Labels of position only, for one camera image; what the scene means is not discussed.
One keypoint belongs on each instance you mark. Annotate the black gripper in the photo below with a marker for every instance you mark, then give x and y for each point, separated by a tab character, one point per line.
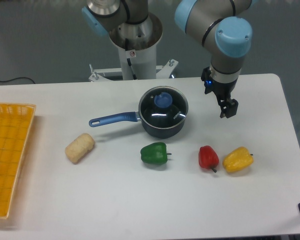
222	85

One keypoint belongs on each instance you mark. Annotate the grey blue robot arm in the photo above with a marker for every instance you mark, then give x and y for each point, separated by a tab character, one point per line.
215	24

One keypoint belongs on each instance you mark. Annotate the glass lid blue knob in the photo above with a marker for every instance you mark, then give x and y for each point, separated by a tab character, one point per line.
163	107

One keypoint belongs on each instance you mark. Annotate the yellow bell pepper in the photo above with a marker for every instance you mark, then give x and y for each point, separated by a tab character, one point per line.
237	160

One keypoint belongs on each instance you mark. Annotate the red bell pepper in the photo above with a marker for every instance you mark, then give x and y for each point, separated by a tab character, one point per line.
208	158

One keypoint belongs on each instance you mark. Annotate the green bell pepper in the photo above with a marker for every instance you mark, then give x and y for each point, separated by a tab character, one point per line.
154	153

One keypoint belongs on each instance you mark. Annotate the beige bread loaf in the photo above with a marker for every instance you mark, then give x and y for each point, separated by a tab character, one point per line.
79	147

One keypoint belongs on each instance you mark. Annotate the yellow woven basket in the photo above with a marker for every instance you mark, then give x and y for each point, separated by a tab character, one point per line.
15	125

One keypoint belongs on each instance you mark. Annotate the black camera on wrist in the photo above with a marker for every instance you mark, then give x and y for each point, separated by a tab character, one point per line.
207	80

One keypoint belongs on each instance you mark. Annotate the blue saucepan with handle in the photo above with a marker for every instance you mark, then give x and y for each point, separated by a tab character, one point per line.
135	117

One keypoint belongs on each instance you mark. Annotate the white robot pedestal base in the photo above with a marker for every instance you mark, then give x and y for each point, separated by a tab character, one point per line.
137	52

